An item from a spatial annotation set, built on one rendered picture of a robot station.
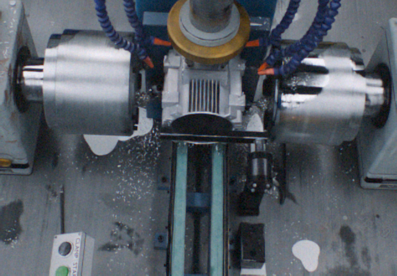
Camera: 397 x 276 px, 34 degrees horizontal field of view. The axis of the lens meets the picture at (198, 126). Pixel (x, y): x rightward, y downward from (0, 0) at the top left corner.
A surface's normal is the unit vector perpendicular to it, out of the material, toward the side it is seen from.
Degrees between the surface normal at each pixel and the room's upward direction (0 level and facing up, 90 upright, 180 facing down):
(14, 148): 89
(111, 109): 58
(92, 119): 73
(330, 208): 0
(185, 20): 0
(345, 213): 0
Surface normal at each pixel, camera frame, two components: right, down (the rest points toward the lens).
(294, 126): 0.00, 0.65
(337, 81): 0.04, -0.14
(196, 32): 0.05, -0.47
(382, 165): -0.02, 0.88
